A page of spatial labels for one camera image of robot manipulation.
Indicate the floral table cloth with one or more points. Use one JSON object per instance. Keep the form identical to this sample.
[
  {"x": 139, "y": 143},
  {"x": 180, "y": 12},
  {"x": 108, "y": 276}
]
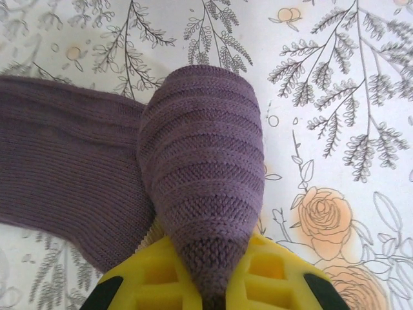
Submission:
[{"x": 338, "y": 97}]

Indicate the purple knitted sock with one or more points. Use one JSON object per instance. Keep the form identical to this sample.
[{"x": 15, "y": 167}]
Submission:
[{"x": 206, "y": 145}]

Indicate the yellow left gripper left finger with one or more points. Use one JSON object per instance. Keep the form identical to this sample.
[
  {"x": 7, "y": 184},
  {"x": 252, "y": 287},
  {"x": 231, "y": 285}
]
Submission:
[{"x": 145, "y": 281}]

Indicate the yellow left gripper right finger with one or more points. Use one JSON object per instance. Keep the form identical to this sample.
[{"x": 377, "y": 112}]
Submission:
[{"x": 277, "y": 277}]

